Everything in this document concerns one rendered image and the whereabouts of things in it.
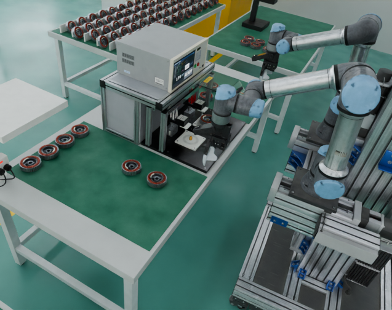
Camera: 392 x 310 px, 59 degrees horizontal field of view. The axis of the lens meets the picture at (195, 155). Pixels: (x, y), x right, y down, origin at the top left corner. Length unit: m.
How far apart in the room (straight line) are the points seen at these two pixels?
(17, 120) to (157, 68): 0.80
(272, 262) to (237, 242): 0.39
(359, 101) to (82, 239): 1.30
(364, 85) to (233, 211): 1.89
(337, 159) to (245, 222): 1.56
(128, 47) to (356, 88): 1.32
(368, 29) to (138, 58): 1.21
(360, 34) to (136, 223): 1.42
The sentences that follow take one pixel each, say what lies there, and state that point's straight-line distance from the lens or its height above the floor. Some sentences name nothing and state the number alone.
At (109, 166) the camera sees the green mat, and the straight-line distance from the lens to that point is 2.07.
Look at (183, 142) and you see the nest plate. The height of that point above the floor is 0.78.
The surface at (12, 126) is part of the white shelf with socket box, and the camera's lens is 1.67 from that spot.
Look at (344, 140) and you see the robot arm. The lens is 1.38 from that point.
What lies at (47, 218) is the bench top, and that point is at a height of 0.75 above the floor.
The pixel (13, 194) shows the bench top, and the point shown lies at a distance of 2.01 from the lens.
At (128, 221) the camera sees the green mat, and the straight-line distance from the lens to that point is 1.78.
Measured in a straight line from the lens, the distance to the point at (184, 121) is 2.16.
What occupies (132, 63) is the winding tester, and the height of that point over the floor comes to 1.21.
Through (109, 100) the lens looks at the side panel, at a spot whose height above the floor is 0.99.
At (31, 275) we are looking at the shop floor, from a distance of 2.59.
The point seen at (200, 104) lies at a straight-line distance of 2.35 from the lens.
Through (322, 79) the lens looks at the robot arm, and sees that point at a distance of 1.41.
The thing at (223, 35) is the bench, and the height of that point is 0.75.
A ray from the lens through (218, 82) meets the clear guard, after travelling 2.35.
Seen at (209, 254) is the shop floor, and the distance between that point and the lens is 2.61.
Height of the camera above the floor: 2.13
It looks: 39 degrees down
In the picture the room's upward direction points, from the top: 9 degrees clockwise
